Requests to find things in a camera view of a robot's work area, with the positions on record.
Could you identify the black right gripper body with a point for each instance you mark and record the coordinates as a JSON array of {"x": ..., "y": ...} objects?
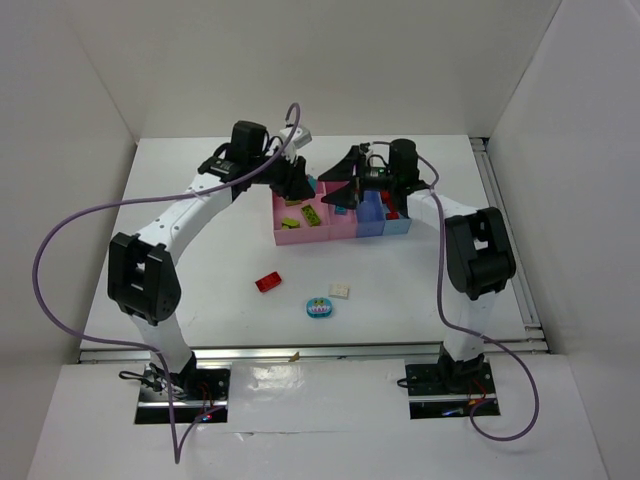
[{"x": 358, "y": 177}]

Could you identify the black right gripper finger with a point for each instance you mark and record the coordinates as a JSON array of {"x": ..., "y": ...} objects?
[
  {"x": 347, "y": 197},
  {"x": 344, "y": 169}
]

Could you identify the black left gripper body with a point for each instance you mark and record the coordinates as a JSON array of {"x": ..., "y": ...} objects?
[{"x": 291, "y": 175}]

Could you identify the red lego base brick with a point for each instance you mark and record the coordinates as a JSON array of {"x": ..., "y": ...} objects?
[{"x": 387, "y": 199}]

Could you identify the teal oval monster brick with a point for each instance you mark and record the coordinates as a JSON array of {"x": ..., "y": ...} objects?
[{"x": 319, "y": 307}]

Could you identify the green 2x4 lego brick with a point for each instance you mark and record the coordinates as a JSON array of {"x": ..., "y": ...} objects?
[{"x": 311, "y": 216}]

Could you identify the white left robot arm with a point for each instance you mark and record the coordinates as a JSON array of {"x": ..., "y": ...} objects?
[{"x": 142, "y": 278}]

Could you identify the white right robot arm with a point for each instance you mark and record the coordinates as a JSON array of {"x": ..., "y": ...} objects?
[{"x": 475, "y": 255}]

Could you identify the dark blue bin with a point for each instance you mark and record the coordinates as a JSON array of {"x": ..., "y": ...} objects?
[{"x": 370, "y": 216}]

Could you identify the small pink bin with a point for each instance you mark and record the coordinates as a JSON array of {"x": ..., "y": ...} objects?
[{"x": 341, "y": 226}]

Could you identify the large pink bin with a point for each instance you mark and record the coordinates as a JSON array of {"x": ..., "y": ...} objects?
[{"x": 304, "y": 233}]

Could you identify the light blue bin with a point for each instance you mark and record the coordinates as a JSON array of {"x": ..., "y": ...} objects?
[{"x": 395, "y": 227}]

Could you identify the white lego brick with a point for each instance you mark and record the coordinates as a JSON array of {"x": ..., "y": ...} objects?
[{"x": 339, "y": 291}]

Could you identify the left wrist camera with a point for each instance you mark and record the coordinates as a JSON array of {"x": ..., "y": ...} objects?
[{"x": 301, "y": 138}]

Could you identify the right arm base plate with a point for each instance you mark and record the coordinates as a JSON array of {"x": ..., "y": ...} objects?
[{"x": 430, "y": 398}]

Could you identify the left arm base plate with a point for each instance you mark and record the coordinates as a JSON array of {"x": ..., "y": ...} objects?
[{"x": 206, "y": 396}]

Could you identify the front aluminium rail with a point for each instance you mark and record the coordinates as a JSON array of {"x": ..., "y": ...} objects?
[{"x": 403, "y": 350}]

